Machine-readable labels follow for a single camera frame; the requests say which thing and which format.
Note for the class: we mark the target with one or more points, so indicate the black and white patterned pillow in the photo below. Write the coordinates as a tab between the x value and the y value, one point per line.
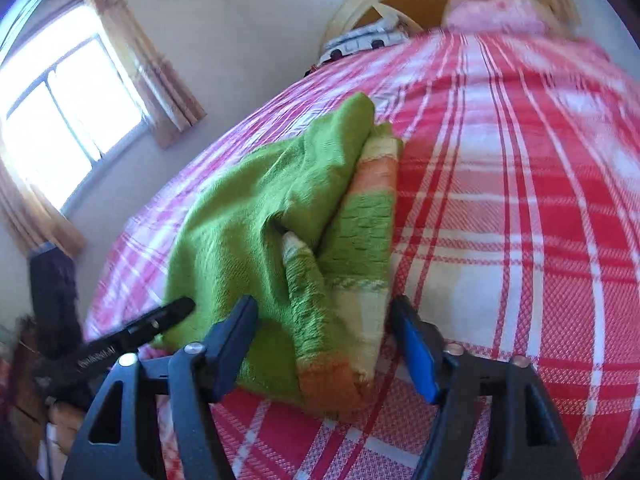
365	40

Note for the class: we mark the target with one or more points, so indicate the green striped knit sweater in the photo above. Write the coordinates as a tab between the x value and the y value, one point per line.
280	220

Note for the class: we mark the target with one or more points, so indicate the cream wooden headboard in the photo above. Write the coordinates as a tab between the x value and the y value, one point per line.
370	0

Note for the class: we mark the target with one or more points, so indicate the beige side curtain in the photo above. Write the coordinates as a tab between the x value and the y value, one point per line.
160	80
35	210

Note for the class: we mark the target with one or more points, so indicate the red plaid bed sheet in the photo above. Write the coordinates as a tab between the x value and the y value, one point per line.
500	220

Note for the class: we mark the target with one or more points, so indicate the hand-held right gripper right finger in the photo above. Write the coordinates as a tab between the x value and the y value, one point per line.
418	355

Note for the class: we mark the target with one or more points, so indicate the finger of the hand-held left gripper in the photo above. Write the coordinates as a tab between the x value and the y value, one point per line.
150	321

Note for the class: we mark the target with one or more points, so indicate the side window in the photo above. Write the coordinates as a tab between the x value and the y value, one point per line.
65	105

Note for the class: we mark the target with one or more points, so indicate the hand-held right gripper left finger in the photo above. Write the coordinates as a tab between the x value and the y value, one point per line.
235	330

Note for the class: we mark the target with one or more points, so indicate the pink pillow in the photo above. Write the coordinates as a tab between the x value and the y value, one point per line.
495	15

